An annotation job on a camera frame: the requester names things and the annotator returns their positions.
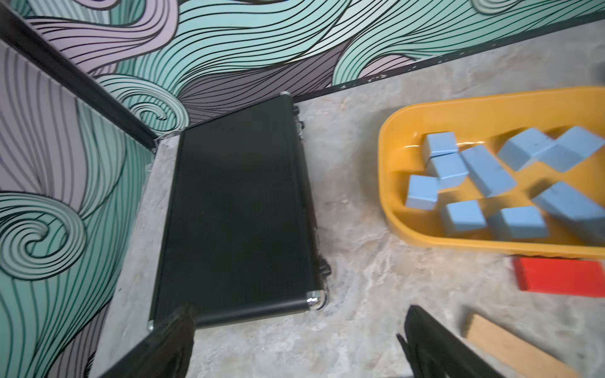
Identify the red flat block top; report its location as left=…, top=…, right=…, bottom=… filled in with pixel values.
left=512, top=258, right=604, bottom=298

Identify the blue cube bottom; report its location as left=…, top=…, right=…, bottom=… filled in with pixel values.
left=497, top=128, right=555, bottom=172

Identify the natural wood block top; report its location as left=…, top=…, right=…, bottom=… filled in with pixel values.
left=465, top=314, right=580, bottom=378

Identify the blue long block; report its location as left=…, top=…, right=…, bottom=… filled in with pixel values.
left=460, top=145, right=517, bottom=198
left=532, top=182, right=604, bottom=247

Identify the blue long block top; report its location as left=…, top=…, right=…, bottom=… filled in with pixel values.
left=460, top=145, right=517, bottom=198

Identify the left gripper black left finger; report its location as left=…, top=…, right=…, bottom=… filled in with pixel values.
left=103, top=306, right=196, bottom=377

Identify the black hard case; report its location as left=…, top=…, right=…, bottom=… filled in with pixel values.
left=148, top=92, right=330, bottom=329

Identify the blue cube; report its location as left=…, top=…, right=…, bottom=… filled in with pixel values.
left=405, top=175, right=439, bottom=210
left=487, top=206, right=550, bottom=241
left=497, top=128, right=555, bottom=172
left=540, top=126, right=604, bottom=173
left=439, top=200, right=488, bottom=236
left=421, top=132, right=458, bottom=165
left=425, top=153, right=469, bottom=191

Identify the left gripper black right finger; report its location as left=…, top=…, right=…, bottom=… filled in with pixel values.
left=396, top=305, right=502, bottom=377

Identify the yellow plastic basket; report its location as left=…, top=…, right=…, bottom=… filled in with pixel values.
left=377, top=87, right=604, bottom=260

